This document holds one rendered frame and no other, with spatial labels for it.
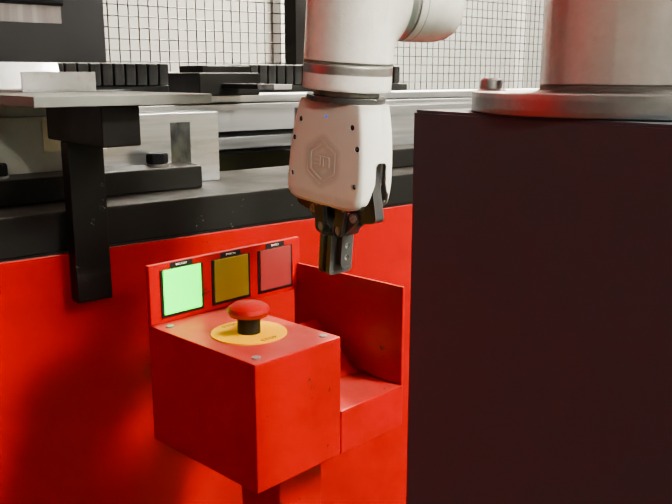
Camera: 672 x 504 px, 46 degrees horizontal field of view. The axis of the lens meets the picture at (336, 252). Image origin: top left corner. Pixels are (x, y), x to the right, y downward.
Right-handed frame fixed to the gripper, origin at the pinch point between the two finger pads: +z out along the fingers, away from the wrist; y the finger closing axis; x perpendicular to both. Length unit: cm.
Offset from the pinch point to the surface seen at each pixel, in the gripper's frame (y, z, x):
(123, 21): -272, -17, 144
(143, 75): -75, -11, 26
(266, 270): -9.8, 4.4, -0.4
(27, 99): -16.7, -13.8, -23.3
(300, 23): -104, -21, 92
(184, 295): -9.7, 5.1, -11.3
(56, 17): -42.2, -20.5, -7.1
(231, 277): -9.8, 4.3, -5.3
